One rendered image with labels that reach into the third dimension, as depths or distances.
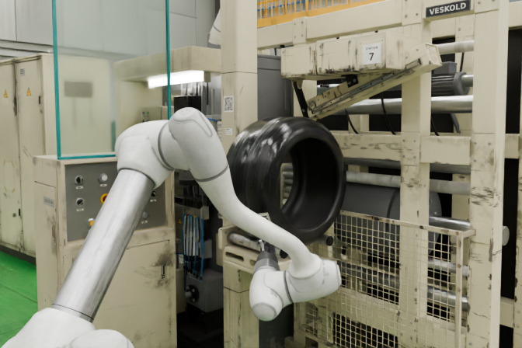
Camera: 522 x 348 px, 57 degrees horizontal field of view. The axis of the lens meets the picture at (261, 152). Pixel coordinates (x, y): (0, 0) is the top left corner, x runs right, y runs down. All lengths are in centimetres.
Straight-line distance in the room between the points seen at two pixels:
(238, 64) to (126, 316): 129
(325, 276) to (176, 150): 59
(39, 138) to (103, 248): 384
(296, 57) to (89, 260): 145
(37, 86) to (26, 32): 640
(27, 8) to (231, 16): 938
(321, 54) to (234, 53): 40
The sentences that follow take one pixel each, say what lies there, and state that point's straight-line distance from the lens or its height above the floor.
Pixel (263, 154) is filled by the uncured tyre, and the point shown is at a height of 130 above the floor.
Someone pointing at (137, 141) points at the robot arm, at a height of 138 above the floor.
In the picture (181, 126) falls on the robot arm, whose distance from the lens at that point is 121.
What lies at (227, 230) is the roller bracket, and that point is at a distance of 220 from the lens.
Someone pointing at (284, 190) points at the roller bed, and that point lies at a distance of 260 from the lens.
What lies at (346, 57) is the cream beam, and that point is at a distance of 211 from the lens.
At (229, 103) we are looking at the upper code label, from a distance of 226.
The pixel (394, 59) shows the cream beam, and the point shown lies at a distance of 204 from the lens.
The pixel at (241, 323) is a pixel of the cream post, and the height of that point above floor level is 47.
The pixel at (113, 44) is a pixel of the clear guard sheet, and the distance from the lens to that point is 232.
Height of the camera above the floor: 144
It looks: 4 degrees down
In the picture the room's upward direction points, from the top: straight up
